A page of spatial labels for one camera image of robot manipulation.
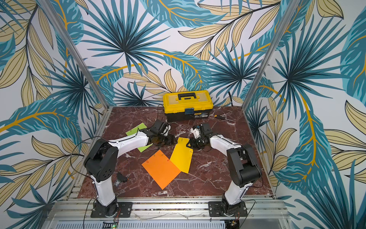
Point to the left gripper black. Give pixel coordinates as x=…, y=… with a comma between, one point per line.
x=171, y=140

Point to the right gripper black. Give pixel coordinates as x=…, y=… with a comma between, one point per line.
x=194, y=142

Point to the yellow paper sheet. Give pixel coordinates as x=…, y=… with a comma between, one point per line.
x=182, y=155

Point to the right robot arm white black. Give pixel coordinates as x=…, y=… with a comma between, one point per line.
x=243, y=167

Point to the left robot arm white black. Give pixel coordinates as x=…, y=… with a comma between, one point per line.
x=102, y=159

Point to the green paper sheet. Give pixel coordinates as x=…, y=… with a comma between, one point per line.
x=134, y=131

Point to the small screwdriver yellow black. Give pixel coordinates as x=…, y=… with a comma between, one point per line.
x=219, y=117

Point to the orange paper sheet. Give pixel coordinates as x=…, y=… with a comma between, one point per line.
x=161, y=169

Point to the yellow black toolbox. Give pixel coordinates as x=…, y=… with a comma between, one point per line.
x=184, y=106

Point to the small black clip object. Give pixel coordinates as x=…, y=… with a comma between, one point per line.
x=120, y=179

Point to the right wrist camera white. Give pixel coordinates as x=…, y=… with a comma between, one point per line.
x=196, y=132

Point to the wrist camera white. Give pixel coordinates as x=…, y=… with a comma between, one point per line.
x=165, y=129
x=196, y=132

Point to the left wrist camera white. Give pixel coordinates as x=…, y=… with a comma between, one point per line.
x=165, y=129

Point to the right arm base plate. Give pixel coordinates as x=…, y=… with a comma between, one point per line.
x=223, y=209

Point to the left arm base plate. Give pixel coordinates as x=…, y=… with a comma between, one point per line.
x=113, y=210

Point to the aluminium frame rail front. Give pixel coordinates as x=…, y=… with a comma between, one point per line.
x=171, y=213

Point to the right aluminium corner post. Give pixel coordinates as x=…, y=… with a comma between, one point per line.
x=271, y=49

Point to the aluminium corner post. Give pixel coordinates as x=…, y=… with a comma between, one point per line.
x=62, y=31
x=271, y=49

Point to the left aluminium corner post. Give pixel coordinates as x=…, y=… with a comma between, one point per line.
x=62, y=31

